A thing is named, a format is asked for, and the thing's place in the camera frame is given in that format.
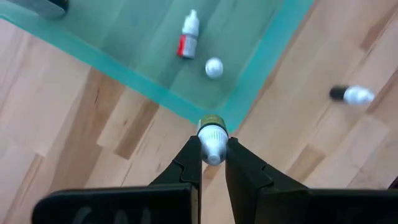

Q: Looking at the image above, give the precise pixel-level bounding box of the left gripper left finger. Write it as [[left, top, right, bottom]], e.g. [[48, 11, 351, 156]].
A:
[[30, 135, 203, 224]]

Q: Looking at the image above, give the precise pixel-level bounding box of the large black food coloring bottle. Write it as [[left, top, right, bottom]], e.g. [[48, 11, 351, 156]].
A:
[[6, 0, 69, 19]]

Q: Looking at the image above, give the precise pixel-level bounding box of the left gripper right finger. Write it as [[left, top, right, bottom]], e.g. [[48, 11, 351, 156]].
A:
[[225, 137, 398, 224]]

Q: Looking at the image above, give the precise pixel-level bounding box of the small dark food coloring bottle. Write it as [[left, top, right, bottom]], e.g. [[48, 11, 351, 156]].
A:
[[329, 85, 376, 106], [205, 57, 224, 79]]

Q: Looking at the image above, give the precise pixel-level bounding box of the small green food coloring bottle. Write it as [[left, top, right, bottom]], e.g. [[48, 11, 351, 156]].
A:
[[197, 114, 229, 166]]

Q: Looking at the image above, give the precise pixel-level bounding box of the small red food coloring bottle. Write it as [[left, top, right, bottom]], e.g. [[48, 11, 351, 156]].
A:
[[176, 9, 200, 60]]

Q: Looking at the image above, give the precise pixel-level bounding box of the teal translucent plastic bin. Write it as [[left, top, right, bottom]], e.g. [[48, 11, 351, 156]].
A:
[[0, 0, 315, 133]]

